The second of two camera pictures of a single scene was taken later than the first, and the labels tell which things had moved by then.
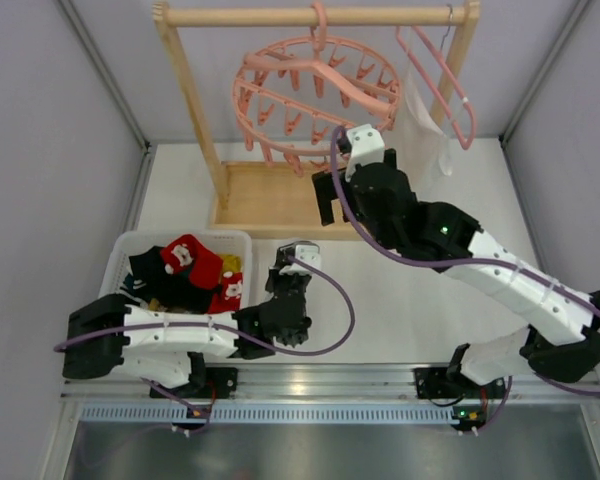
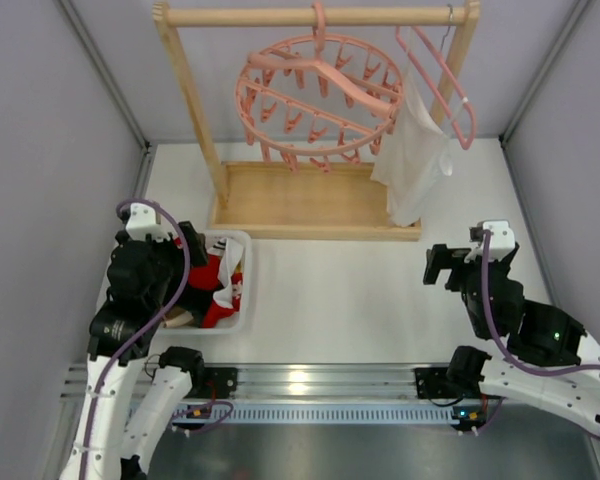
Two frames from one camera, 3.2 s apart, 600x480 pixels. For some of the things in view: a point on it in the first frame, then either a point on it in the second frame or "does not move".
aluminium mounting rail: (329, 383) does not move
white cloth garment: (420, 144) does not move
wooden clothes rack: (272, 201) does not move
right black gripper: (337, 187) -> (456, 268)
